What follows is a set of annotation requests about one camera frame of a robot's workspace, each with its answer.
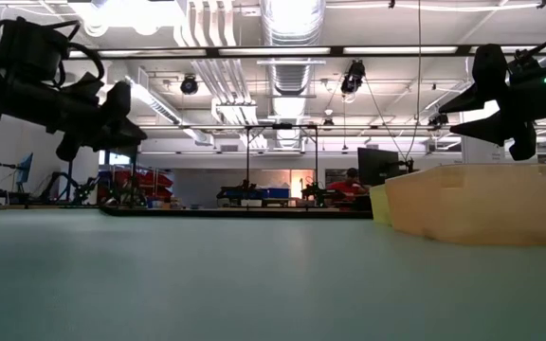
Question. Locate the person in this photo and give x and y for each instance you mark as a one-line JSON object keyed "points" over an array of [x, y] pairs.
{"points": [[349, 188]]}

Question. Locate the black metal rig frame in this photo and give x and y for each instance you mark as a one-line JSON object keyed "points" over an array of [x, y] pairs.
{"points": [[278, 126]]}

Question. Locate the silver ribbed ventilation duct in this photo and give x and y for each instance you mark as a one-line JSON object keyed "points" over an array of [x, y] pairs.
{"points": [[292, 28]]}

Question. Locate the black metal table frame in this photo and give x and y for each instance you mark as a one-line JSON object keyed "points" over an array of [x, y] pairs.
{"points": [[183, 212]]}

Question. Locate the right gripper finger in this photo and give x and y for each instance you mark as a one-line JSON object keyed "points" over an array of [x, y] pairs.
{"points": [[472, 102], [493, 129]]}

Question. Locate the beige plastic bin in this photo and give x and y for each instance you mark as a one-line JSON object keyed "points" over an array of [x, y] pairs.
{"points": [[491, 203]]}

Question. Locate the black ceiling spotlight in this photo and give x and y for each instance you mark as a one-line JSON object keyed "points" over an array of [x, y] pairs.
{"points": [[436, 120], [188, 85], [354, 76]]}

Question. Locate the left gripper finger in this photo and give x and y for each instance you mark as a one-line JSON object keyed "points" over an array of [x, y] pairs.
{"points": [[126, 130], [107, 143]]}

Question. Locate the black overhead frame beam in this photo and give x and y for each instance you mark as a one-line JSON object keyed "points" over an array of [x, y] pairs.
{"points": [[254, 48]]}

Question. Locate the yellow plastic bin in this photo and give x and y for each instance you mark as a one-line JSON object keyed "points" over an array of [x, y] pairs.
{"points": [[382, 203]]}

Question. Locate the background robot workstation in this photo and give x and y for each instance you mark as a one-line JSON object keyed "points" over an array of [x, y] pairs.
{"points": [[254, 193]]}

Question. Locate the green table mat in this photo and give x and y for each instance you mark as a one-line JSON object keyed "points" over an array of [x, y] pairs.
{"points": [[254, 284]]}

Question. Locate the red storage rack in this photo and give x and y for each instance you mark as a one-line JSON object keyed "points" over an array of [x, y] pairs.
{"points": [[152, 182]]}

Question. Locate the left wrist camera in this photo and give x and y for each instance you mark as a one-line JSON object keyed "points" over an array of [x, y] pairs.
{"points": [[31, 52]]}

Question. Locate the tilted blue monitor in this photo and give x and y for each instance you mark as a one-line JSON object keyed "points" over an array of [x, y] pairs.
{"points": [[24, 169]]}

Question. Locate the black monitor on arm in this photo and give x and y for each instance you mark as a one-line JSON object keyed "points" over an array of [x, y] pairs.
{"points": [[377, 161]]}

